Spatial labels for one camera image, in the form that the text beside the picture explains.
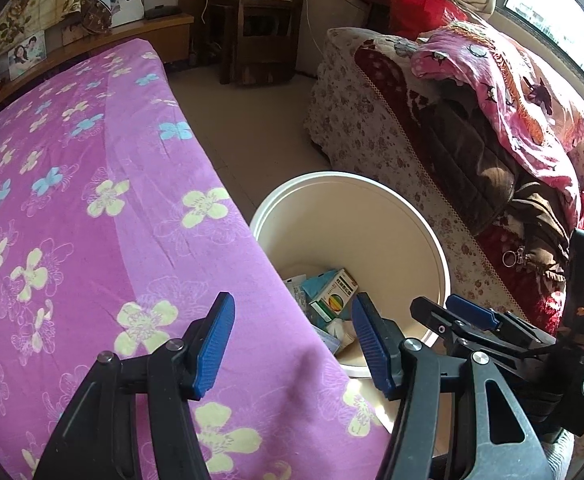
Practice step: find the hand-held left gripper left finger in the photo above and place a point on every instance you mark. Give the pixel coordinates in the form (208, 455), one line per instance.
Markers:
(214, 345)

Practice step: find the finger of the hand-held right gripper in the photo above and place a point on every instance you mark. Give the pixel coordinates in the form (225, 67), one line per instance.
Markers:
(439, 322)
(472, 312)

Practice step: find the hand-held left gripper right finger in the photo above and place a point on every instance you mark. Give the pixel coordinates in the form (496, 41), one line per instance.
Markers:
(372, 345)

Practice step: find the green white medicine box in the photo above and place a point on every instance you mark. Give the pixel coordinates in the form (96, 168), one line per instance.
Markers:
(333, 297)

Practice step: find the white blue medicine box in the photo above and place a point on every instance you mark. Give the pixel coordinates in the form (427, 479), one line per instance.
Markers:
(294, 290)

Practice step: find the white plastic bucket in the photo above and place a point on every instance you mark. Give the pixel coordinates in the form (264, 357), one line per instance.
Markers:
(362, 220)

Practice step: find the brown jacket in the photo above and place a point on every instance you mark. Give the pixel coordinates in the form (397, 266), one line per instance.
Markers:
(472, 150)

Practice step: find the floral covered sofa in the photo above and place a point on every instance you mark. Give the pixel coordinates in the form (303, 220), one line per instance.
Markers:
(372, 130)

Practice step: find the pink cartoon blanket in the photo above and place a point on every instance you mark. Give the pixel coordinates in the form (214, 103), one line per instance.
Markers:
(497, 85)

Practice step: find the red patterned blanket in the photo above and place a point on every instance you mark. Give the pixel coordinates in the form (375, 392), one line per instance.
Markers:
(387, 70)

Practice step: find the window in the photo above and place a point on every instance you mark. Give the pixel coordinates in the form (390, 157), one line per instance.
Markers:
(562, 5)

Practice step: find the dark wooden chair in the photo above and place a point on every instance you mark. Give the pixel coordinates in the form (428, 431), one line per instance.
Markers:
(267, 45)

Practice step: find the red plastic bag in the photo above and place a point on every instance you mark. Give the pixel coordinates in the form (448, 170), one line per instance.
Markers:
(422, 10)

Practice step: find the wooden cabinet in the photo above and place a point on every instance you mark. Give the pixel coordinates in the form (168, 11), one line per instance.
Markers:
(171, 35)

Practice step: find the floral covered air conditioner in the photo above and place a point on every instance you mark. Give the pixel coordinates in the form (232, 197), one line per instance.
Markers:
(332, 25)

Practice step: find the black set-top box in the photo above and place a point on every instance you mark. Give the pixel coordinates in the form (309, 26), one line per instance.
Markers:
(161, 11)

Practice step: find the wedding photo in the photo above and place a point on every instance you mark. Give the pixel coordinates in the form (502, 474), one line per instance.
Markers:
(121, 5)

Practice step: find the yellow checked floral cloth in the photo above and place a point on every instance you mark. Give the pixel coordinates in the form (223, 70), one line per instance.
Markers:
(21, 15)

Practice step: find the small wooden photo frame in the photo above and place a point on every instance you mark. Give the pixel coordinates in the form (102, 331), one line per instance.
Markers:
(72, 34)

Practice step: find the couple photo frame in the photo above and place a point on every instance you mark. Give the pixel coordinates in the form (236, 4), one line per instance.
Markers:
(27, 55)

